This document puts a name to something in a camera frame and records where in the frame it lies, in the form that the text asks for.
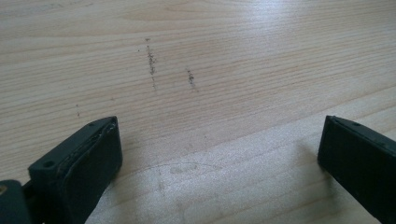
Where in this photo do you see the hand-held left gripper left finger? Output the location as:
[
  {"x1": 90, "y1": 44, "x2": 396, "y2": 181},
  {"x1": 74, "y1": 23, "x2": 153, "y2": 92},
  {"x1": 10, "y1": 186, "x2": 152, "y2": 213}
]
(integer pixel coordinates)
[{"x1": 27, "y1": 116, "x2": 123, "y2": 224}]

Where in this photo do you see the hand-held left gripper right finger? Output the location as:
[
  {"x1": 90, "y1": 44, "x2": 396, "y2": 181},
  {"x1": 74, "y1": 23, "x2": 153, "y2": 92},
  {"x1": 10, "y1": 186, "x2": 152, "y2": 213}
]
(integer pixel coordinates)
[{"x1": 317, "y1": 115, "x2": 396, "y2": 224}]

